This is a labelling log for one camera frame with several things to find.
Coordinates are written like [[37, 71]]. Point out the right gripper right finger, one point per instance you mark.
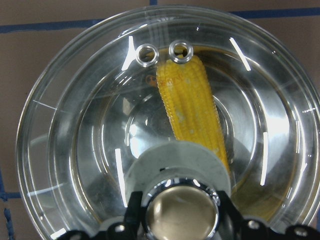
[[233, 226]]

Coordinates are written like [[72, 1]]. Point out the yellow corn cob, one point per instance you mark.
[[189, 104]]

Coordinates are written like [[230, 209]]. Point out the pale green steel pot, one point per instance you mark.
[[250, 125]]

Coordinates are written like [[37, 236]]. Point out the glass pot lid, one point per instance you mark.
[[100, 125]]

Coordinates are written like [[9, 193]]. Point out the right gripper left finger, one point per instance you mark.
[[121, 230]]

